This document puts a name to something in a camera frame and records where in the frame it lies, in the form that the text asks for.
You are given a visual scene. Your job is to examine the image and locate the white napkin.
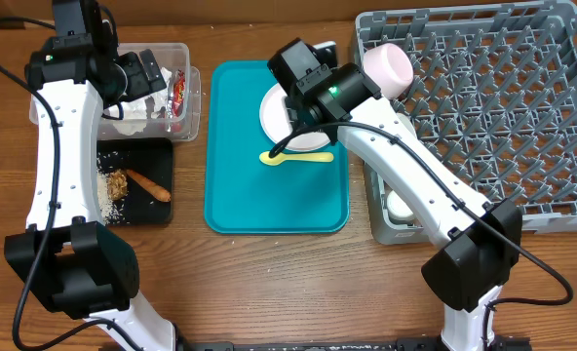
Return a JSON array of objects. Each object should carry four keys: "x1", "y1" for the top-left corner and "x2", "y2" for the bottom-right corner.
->
[{"x1": 114, "y1": 88, "x2": 169, "y2": 136}]

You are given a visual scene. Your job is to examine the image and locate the orange carrot piece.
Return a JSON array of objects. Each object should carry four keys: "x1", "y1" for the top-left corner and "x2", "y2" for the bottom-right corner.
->
[{"x1": 125, "y1": 170, "x2": 172, "y2": 203}]

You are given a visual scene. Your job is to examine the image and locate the teal serving tray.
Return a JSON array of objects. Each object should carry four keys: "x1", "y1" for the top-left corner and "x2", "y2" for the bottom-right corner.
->
[{"x1": 204, "y1": 60, "x2": 350, "y2": 234}]

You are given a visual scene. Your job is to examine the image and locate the clear plastic bin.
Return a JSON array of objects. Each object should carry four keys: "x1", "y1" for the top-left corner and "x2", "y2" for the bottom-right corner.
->
[{"x1": 25, "y1": 39, "x2": 201, "y2": 142}]

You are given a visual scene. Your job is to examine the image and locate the spilled rice grains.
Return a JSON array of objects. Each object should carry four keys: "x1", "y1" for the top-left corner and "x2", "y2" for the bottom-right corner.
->
[{"x1": 96, "y1": 159, "x2": 122, "y2": 224}]

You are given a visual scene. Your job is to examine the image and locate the brown food chunk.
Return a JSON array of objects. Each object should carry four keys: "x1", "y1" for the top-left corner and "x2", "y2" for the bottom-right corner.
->
[{"x1": 107, "y1": 170, "x2": 128, "y2": 201}]

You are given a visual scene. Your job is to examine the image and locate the white cup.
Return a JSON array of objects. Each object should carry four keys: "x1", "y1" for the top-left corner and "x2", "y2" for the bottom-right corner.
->
[{"x1": 386, "y1": 190, "x2": 415, "y2": 222}]

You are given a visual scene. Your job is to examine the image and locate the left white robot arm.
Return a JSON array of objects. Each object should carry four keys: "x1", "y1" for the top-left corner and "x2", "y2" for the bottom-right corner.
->
[{"x1": 4, "y1": 1, "x2": 187, "y2": 350}]

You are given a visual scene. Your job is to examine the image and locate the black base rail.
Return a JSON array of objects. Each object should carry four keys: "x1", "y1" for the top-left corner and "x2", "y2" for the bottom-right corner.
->
[{"x1": 190, "y1": 337, "x2": 444, "y2": 351}]

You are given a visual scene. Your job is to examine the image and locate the black tray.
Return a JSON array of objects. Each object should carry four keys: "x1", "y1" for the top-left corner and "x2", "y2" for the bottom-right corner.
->
[{"x1": 97, "y1": 138, "x2": 173, "y2": 226}]

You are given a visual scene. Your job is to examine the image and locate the yellow plastic spoon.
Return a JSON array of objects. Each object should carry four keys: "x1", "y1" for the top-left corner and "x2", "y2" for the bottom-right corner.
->
[{"x1": 259, "y1": 151, "x2": 334, "y2": 166}]

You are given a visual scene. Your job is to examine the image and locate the small pink bowl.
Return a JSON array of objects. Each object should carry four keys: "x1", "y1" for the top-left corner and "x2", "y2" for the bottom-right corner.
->
[{"x1": 363, "y1": 43, "x2": 414, "y2": 99}]

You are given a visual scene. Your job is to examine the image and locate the white green bowl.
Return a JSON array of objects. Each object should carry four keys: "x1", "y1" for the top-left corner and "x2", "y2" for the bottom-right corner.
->
[{"x1": 396, "y1": 112, "x2": 417, "y2": 142}]

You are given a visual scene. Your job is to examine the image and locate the grey dishwasher rack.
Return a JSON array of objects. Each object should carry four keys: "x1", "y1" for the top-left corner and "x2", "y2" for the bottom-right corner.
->
[{"x1": 353, "y1": 1, "x2": 577, "y2": 233}]

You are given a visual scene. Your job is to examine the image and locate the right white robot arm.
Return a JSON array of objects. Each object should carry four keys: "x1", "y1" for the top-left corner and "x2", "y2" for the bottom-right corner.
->
[{"x1": 268, "y1": 58, "x2": 574, "y2": 350}]

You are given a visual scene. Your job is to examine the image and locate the red ketchup packet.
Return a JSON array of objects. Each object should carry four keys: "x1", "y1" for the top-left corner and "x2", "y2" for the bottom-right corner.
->
[{"x1": 166, "y1": 70, "x2": 186, "y2": 133}]

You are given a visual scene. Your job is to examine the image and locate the large white plate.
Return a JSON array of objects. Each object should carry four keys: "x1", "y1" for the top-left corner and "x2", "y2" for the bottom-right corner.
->
[{"x1": 259, "y1": 83, "x2": 330, "y2": 152}]

